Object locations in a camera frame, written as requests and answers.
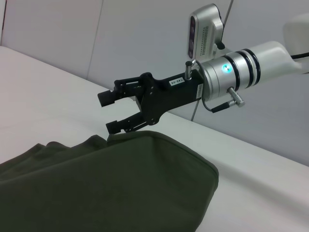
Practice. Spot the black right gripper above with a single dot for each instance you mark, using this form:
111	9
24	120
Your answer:
169	96

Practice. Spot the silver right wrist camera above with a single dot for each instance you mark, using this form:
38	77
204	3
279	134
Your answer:
205	31

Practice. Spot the dark green t-shirt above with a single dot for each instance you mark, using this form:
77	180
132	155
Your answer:
96	188

